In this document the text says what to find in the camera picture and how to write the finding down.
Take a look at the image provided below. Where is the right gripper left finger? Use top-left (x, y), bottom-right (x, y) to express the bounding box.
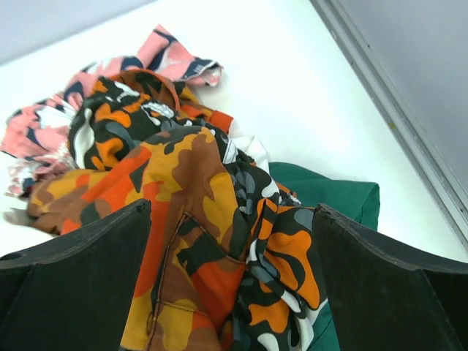
top-left (1, 200), bottom-right (151, 350)

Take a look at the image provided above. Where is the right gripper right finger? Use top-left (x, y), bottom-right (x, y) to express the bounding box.
top-left (313, 205), bottom-right (467, 350)

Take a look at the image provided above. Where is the black orange grey camo cloth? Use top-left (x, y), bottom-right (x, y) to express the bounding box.
top-left (67, 71), bottom-right (330, 351)

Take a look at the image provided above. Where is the white printed cloth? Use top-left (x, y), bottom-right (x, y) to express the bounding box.
top-left (232, 135), bottom-right (270, 173)

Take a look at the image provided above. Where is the teal green cloth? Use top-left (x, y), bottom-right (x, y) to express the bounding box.
top-left (269, 162), bottom-right (380, 351)

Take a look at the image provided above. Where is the orange brown camo cloth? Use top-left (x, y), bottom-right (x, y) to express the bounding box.
top-left (27, 67), bottom-right (249, 351)

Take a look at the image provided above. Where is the pink patterned cloth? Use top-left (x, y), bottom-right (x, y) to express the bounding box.
top-left (1, 25), bottom-right (224, 197)

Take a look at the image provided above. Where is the right aluminium frame post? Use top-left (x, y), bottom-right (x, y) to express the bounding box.
top-left (313, 1), bottom-right (467, 244)

